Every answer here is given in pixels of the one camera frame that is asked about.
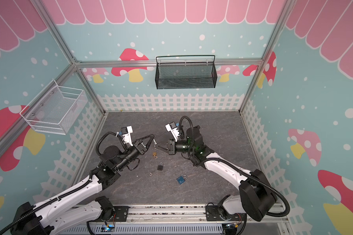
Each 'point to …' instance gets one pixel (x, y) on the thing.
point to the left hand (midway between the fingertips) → (154, 139)
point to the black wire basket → (188, 75)
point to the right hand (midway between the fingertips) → (156, 147)
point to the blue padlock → (182, 178)
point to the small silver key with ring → (155, 143)
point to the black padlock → (160, 167)
